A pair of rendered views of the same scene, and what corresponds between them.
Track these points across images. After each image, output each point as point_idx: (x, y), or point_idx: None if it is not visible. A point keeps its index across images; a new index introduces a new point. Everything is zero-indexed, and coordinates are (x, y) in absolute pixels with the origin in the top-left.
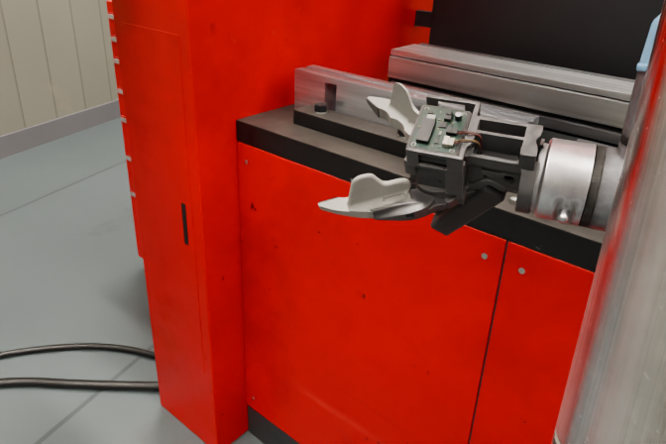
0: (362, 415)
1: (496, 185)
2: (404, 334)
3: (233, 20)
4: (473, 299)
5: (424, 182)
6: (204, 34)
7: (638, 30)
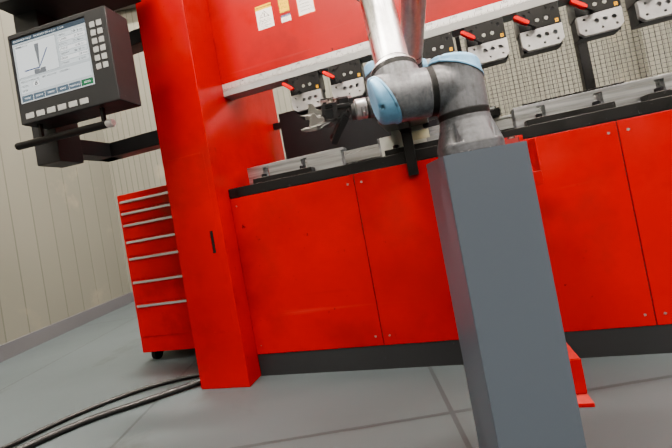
0: (323, 299)
1: (345, 114)
2: (329, 239)
3: (221, 148)
4: (349, 204)
5: (327, 118)
6: (213, 151)
7: (364, 139)
